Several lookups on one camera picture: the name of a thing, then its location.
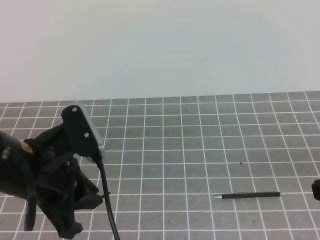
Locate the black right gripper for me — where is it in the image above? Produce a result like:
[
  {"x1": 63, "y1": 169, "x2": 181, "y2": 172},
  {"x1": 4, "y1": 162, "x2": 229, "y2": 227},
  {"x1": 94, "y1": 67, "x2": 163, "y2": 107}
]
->
[{"x1": 311, "y1": 179, "x2": 320, "y2": 200}]

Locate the left wrist camera black grey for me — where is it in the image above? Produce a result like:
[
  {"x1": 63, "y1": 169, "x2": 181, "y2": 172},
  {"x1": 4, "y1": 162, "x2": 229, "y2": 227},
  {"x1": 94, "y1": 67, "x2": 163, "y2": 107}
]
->
[{"x1": 61, "y1": 102, "x2": 105, "y2": 165}]

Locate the black pen silver tip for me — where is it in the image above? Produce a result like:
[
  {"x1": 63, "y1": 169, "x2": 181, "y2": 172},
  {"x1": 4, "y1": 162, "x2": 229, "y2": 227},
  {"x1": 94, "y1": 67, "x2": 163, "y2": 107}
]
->
[{"x1": 213, "y1": 191, "x2": 281, "y2": 199}]

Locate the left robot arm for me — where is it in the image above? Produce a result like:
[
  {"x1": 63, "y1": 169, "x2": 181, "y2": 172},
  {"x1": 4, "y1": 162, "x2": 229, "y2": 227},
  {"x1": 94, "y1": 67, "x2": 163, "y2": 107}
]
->
[{"x1": 0, "y1": 124, "x2": 103, "y2": 240}]

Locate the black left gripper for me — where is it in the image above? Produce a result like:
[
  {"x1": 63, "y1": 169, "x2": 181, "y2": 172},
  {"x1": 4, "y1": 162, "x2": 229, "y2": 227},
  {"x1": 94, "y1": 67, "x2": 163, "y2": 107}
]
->
[{"x1": 24, "y1": 124, "x2": 102, "y2": 240}]

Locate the black left camera cable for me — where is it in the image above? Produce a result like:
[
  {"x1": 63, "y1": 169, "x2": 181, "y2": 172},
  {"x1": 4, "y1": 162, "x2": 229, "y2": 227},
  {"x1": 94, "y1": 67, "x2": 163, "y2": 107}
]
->
[{"x1": 92, "y1": 154, "x2": 121, "y2": 240}]

